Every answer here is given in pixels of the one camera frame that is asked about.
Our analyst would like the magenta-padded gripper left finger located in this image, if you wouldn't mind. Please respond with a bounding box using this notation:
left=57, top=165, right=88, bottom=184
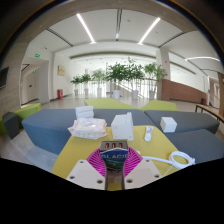
left=65, top=148, right=109, bottom=191

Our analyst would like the lime green sofa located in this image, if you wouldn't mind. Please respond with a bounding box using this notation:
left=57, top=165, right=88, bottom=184
left=0, top=102, right=42, bottom=136

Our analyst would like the group of ceiling light strips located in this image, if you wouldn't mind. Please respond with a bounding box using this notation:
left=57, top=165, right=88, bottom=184
left=75, top=13, right=221, bottom=63

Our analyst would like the white wet wipes pack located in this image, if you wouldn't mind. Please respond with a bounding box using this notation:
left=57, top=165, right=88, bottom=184
left=67, top=117, right=109, bottom=140

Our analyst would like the wooden bench with black frame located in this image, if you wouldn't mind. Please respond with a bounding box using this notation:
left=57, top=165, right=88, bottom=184
left=194, top=103, right=224, bottom=124

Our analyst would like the group of potted green plants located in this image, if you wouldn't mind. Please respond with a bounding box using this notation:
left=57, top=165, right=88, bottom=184
left=69, top=58, right=167, bottom=100

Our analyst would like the framed wall picture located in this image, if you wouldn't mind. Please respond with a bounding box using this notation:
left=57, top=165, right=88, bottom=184
left=57, top=65, right=66, bottom=77

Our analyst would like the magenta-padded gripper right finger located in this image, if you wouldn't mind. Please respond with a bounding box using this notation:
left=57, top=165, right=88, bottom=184
left=122, top=148, right=164, bottom=191

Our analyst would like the white cardboard box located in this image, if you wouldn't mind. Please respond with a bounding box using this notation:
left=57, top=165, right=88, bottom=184
left=110, top=112, right=135, bottom=141

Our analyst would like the small white cube box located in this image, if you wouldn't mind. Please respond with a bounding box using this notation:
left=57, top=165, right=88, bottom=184
left=159, top=116, right=178, bottom=134

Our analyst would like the dark grey ottoman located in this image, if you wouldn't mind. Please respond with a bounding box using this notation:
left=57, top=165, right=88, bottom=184
left=1, top=111, right=21, bottom=140

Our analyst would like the lime green bench seat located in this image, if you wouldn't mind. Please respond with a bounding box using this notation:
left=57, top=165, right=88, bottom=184
left=83, top=97, right=139, bottom=110
left=139, top=99, right=179, bottom=112

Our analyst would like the black wall screen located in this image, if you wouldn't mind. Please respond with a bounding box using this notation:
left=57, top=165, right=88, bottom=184
left=0, top=66, right=10, bottom=90

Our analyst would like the long grey bench seat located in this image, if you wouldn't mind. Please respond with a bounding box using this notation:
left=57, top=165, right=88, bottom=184
left=21, top=108, right=156, bottom=156

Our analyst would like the white coiled cable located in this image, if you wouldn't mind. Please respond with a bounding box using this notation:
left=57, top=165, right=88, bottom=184
left=141, top=150, right=197, bottom=170

